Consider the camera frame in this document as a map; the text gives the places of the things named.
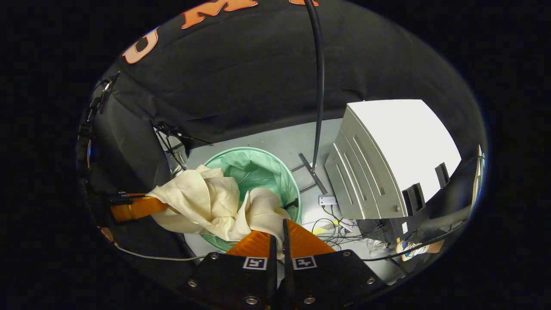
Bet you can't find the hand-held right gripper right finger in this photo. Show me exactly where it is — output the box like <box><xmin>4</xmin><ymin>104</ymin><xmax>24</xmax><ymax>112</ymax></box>
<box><xmin>282</xmin><ymin>218</ymin><xmax>388</xmax><ymax>307</ymax></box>

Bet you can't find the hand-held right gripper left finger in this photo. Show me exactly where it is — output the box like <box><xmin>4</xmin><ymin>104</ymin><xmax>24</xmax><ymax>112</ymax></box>
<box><xmin>186</xmin><ymin>230</ymin><xmax>279</xmax><ymax>307</ymax></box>

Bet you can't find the cream shirt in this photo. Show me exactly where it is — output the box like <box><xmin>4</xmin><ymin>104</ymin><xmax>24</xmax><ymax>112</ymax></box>
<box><xmin>146</xmin><ymin>164</ymin><xmax>291</xmax><ymax>259</ymax></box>

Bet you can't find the green laundry hamper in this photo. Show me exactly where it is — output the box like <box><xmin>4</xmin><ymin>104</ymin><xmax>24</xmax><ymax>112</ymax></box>
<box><xmin>200</xmin><ymin>146</ymin><xmax>302</xmax><ymax>253</ymax></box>

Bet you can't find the black clothes rack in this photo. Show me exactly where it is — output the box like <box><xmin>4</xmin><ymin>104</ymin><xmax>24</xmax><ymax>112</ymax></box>
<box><xmin>290</xmin><ymin>0</ymin><xmax>328</xmax><ymax>195</ymax></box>

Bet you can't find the white cabinet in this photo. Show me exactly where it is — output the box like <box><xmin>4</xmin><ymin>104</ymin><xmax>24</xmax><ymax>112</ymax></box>
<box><xmin>323</xmin><ymin>99</ymin><xmax>462</xmax><ymax>220</ymax></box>

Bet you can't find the black backdrop cloth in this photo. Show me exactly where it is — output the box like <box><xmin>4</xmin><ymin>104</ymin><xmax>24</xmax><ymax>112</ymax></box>
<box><xmin>77</xmin><ymin>0</ymin><xmax>488</xmax><ymax>259</ymax></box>

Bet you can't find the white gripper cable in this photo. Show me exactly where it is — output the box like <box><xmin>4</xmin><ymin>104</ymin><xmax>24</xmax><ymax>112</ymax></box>
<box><xmin>114</xmin><ymin>242</ymin><xmax>207</xmax><ymax>262</ymax></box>

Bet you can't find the tangle of floor cables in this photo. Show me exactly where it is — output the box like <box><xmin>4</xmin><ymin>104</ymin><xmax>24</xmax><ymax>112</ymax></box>
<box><xmin>309</xmin><ymin>205</ymin><xmax>390</xmax><ymax>248</ymax></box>

